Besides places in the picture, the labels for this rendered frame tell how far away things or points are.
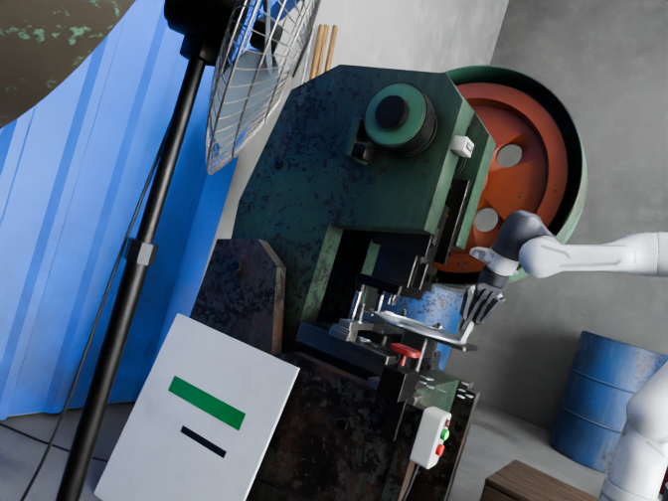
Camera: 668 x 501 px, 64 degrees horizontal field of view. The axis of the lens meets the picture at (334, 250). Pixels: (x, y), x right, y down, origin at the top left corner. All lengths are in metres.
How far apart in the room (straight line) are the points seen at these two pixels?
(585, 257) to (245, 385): 0.98
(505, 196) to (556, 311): 2.96
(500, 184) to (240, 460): 1.28
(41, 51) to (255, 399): 1.26
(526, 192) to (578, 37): 3.62
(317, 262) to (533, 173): 0.86
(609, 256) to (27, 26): 1.27
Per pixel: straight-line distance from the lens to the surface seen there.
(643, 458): 1.54
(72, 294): 2.27
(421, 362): 1.64
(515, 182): 2.05
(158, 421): 1.82
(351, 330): 1.52
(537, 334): 4.94
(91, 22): 0.48
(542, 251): 1.43
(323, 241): 1.63
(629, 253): 1.46
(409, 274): 1.62
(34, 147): 2.07
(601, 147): 5.13
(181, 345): 1.81
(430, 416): 1.39
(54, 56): 0.50
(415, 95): 1.49
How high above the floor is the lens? 0.95
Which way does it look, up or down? level
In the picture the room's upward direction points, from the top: 17 degrees clockwise
